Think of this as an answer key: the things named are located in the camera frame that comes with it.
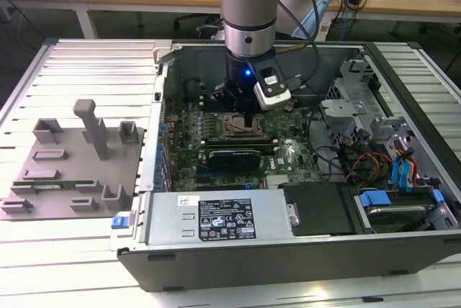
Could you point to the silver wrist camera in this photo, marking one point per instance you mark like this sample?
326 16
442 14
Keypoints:
272 88

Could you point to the black and silver PC case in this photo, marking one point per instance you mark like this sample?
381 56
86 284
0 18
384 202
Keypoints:
252 265

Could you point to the hard disk in blue carrier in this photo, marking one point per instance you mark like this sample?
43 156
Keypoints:
396 216

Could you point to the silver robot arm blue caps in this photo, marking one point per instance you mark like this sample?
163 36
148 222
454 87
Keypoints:
248 5

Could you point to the blue case latch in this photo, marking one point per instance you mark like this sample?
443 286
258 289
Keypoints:
119 222

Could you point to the silver-topped CPU green edge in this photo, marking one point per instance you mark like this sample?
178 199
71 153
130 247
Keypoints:
236 125

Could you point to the silver finned heat sink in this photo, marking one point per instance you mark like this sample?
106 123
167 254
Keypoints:
278 179

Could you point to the green motherboard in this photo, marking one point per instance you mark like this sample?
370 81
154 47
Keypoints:
295 164

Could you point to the grey metal drive cage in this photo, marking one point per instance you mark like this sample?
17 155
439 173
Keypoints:
345 106

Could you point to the black graphics card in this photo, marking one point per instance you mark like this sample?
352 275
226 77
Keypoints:
234 159

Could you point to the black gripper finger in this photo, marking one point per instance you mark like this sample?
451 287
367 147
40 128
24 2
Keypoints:
221 95
251 121

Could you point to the grey plastic parts rack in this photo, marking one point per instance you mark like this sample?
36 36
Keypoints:
50 203

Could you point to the CPU socket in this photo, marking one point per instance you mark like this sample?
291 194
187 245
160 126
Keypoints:
258 134

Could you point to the green RAM stick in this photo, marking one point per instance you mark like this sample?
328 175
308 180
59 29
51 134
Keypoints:
72 183

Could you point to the black plastic shroud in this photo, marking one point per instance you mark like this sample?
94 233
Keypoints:
317 207

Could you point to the RAM slot white clips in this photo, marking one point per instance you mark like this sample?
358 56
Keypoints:
237 142
268 149

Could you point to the blue expansion slot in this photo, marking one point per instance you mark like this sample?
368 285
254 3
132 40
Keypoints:
202 174

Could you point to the silver power supply unit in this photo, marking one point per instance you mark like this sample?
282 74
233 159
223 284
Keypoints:
169 214

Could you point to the RAM slot black clips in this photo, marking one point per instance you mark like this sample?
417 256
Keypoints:
237 145
237 138

